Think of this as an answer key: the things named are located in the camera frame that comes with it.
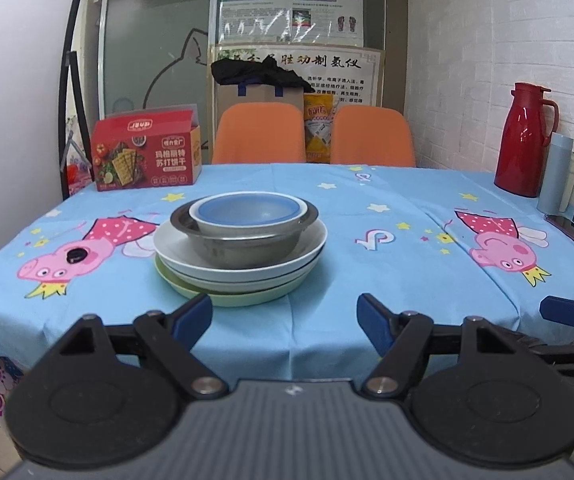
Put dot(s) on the light green plate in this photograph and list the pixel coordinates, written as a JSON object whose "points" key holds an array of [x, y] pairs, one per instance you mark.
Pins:
{"points": [[237, 300]]}

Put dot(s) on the blue printed tablecloth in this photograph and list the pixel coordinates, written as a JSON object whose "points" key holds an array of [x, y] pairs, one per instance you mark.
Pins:
{"points": [[367, 240]]}

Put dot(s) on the laminated wall poster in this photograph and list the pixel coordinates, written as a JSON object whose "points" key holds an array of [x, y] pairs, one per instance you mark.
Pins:
{"points": [[267, 0]]}

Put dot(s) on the white floral plate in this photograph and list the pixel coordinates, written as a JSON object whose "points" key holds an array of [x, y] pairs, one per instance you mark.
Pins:
{"points": [[167, 250]]}

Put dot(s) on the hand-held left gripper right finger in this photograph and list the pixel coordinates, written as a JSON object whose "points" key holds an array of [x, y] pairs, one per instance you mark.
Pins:
{"points": [[374, 320]]}

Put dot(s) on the red cracker box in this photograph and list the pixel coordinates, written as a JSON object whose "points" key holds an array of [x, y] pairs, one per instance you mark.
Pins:
{"points": [[142, 155]]}

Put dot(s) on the red thermos jug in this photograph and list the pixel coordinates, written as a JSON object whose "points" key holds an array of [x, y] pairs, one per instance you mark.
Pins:
{"points": [[519, 150]]}

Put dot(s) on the stainless steel bowl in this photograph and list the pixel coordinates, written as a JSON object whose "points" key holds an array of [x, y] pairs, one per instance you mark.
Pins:
{"points": [[237, 252]]}

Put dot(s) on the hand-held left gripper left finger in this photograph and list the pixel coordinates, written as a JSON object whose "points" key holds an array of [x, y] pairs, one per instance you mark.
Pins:
{"points": [[194, 317]]}

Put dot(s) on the white ribbed bowl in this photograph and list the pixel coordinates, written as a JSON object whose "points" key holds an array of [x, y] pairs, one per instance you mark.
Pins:
{"points": [[217, 229]]}

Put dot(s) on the blue plastic bowl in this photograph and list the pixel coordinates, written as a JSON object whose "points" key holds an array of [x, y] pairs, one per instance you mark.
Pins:
{"points": [[247, 212]]}

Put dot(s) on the frosted glass door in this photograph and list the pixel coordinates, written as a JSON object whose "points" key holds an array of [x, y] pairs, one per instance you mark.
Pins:
{"points": [[132, 60]]}

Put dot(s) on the yellow snack packet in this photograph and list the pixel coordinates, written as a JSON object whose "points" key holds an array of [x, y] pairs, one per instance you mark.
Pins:
{"points": [[317, 130]]}

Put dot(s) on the orange chair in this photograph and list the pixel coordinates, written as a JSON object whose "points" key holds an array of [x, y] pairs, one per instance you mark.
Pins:
{"points": [[259, 135], [372, 135]]}

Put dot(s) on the black metal stand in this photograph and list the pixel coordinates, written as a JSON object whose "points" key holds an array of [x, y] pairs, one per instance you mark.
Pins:
{"points": [[69, 85]]}

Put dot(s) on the plain white plate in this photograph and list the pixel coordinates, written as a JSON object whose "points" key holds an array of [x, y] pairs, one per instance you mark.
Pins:
{"points": [[217, 285]]}

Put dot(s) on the white bottle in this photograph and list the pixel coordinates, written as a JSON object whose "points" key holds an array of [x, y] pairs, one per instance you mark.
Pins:
{"points": [[573, 180]]}

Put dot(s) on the brown paper bag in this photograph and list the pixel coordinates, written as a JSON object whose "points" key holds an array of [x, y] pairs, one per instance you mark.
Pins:
{"points": [[267, 95]]}

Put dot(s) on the grey tumbler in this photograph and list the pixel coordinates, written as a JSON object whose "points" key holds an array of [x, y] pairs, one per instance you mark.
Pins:
{"points": [[554, 175]]}

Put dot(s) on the black cloth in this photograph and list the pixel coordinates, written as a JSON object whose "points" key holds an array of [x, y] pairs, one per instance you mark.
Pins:
{"points": [[257, 72]]}

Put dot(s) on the framed text board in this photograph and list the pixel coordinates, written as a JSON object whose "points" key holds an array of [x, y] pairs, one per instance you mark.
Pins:
{"points": [[347, 75]]}

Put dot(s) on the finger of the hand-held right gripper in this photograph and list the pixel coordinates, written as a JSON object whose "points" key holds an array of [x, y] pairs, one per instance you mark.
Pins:
{"points": [[567, 310]]}

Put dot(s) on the small black round object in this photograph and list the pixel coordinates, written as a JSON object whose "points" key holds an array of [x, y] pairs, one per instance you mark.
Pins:
{"points": [[76, 256]]}

